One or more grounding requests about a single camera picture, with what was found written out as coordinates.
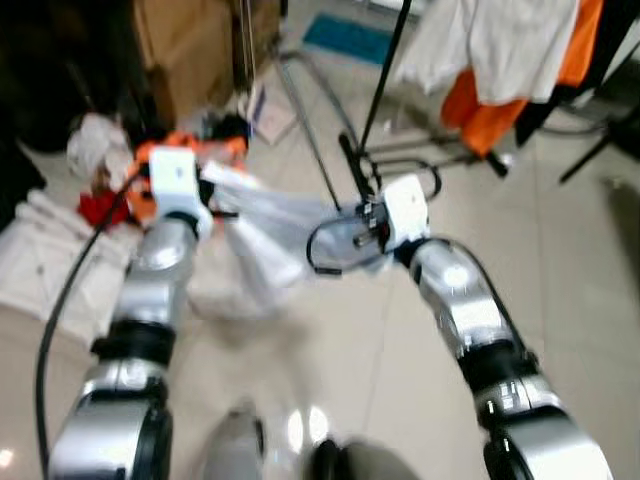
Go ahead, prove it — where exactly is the red cloth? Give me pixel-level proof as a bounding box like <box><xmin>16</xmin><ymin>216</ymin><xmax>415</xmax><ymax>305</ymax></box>
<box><xmin>75</xmin><ymin>185</ymin><xmax>138</xmax><ymax>231</ymax></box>

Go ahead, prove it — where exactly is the white cloth bundle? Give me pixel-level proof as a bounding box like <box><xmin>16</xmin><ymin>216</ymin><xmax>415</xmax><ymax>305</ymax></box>
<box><xmin>65</xmin><ymin>112</ymin><xmax>133</xmax><ymax>183</ymax></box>

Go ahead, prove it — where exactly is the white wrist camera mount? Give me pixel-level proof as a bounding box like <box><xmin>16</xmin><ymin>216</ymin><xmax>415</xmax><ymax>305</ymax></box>
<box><xmin>147</xmin><ymin>147</ymin><xmax>214</xmax><ymax>238</ymax></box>
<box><xmin>382</xmin><ymin>174</ymin><xmax>434</xmax><ymax>252</ymax></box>

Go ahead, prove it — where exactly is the white short sleeve shirt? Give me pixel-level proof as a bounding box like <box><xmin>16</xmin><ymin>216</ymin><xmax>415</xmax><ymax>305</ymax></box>
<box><xmin>395</xmin><ymin>0</ymin><xmax>583</xmax><ymax>107</ymax></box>

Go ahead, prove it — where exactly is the chrome black clothes rack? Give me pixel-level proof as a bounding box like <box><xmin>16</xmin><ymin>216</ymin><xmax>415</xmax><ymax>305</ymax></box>
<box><xmin>337</xmin><ymin>0</ymin><xmax>513</xmax><ymax>203</ymax></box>

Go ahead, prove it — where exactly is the grey left robot leg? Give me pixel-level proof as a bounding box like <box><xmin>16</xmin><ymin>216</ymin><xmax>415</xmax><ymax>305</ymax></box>
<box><xmin>200</xmin><ymin>403</ymin><xmax>268</xmax><ymax>480</ymax></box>

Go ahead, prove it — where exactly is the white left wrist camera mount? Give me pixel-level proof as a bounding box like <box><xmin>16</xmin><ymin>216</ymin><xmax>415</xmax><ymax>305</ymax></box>
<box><xmin>147</xmin><ymin>147</ymin><xmax>214</xmax><ymax>238</ymax></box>

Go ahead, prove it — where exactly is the grey robot leg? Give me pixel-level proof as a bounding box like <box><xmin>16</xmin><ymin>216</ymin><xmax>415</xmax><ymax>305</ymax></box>
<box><xmin>200</xmin><ymin>403</ymin><xmax>268</xmax><ymax>480</ymax></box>
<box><xmin>305</xmin><ymin>435</ymin><xmax>423</xmax><ymax>480</ymax></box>

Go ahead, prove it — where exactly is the orange plastic bag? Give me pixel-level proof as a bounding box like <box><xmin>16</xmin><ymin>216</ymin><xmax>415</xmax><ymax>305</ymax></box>
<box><xmin>130</xmin><ymin>130</ymin><xmax>251</xmax><ymax>228</ymax></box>

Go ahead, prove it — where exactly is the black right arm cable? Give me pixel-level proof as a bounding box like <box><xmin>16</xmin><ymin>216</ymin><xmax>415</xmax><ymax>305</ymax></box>
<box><xmin>304</xmin><ymin>213</ymin><xmax>398</xmax><ymax>278</ymax></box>

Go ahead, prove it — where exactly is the teal floor mat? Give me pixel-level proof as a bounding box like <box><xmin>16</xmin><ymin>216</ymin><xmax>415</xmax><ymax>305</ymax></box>
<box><xmin>303</xmin><ymin>12</ymin><xmax>398</xmax><ymax>67</ymax></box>

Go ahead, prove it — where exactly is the grey right robot leg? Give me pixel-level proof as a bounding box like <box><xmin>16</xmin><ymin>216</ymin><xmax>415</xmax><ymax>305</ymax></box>
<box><xmin>305</xmin><ymin>435</ymin><xmax>423</xmax><ymax>480</ymax></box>

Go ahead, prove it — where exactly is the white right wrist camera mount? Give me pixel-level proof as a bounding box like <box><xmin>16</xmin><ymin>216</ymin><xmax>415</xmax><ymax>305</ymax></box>
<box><xmin>382</xmin><ymin>174</ymin><xmax>434</xmax><ymax>252</ymax></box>

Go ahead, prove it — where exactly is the orange polo shirt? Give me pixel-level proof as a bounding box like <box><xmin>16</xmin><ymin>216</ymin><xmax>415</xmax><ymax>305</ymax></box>
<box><xmin>440</xmin><ymin>0</ymin><xmax>607</xmax><ymax>158</ymax></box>

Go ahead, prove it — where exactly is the white dustpan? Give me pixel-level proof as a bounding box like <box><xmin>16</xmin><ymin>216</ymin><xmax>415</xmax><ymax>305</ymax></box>
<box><xmin>245</xmin><ymin>80</ymin><xmax>300</xmax><ymax>147</ymax></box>

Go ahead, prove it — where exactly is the large brown cardboard box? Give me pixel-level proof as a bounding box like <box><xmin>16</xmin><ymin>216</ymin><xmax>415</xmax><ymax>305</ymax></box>
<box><xmin>133</xmin><ymin>0</ymin><xmax>288</xmax><ymax>128</ymax></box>

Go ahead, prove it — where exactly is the thin white garment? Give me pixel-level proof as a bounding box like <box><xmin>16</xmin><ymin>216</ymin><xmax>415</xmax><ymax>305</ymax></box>
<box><xmin>190</xmin><ymin>160</ymin><xmax>398</xmax><ymax>323</ymax></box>

